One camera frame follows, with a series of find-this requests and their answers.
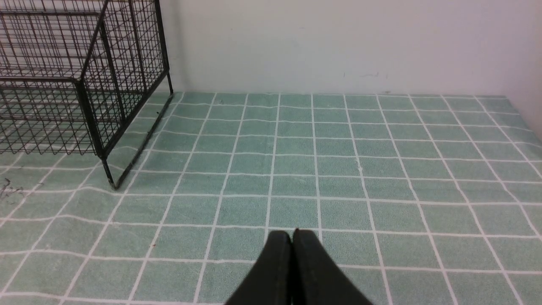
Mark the green checkered tablecloth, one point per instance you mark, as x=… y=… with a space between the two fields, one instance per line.
x=420 y=199

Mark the black wire mesh shelf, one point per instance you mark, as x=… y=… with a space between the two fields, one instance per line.
x=75 y=74

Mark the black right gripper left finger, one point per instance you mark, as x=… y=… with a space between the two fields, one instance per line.
x=268 y=281

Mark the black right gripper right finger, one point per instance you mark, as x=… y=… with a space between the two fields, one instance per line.
x=317 y=280

